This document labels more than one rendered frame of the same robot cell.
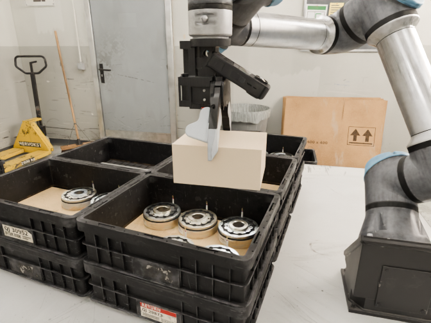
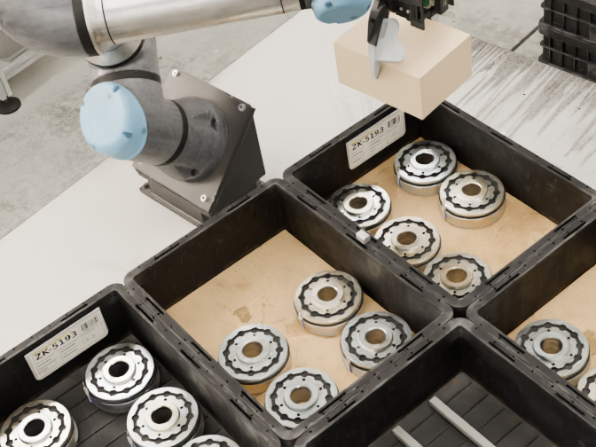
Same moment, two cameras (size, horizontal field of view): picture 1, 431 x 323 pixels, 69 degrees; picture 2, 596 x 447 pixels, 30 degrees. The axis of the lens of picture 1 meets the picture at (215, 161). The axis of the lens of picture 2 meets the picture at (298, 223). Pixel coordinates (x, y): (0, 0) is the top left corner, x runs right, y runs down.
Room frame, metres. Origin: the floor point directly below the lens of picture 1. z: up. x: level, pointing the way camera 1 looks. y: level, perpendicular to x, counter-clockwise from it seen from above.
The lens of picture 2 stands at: (1.75, 0.62, 2.09)
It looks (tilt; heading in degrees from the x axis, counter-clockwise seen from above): 45 degrees down; 217
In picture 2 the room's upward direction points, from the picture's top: 11 degrees counter-clockwise
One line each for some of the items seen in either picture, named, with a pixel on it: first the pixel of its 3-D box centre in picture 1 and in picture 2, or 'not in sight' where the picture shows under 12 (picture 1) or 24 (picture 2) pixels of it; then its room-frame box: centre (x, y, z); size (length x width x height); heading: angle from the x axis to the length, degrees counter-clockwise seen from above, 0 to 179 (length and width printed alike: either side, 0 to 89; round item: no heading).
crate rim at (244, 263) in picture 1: (185, 209); (436, 191); (0.67, 0.07, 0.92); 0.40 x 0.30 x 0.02; 68
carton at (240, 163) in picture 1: (222, 156); (403, 58); (0.58, -0.01, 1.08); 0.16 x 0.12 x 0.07; 77
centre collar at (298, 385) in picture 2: not in sight; (301, 396); (1.05, 0.04, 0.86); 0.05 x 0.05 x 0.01
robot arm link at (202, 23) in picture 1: (210, 25); not in sight; (0.58, 0.01, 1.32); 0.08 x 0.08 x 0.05
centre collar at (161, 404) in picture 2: not in sight; (161, 416); (1.16, -0.12, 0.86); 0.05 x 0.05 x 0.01
